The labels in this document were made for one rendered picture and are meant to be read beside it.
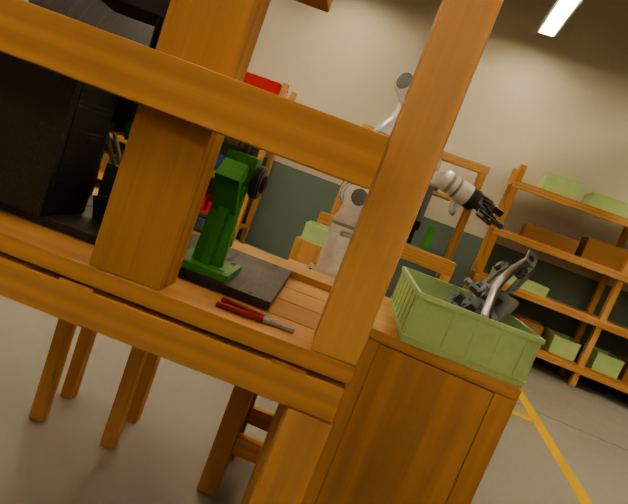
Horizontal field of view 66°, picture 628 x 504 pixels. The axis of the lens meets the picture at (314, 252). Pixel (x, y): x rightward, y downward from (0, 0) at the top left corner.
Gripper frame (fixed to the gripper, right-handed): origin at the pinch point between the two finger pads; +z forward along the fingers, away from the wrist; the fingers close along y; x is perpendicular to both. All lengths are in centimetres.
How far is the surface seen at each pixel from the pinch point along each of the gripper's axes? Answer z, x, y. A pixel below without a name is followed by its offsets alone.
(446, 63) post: -52, -40, -66
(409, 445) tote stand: 15, 61, -50
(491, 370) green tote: 20.8, 29.1, -33.7
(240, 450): -27, 102, -58
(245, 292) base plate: -57, 16, -79
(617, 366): 352, 181, 331
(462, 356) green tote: 11.2, 31.3, -33.3
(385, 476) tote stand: 15, 73, -56
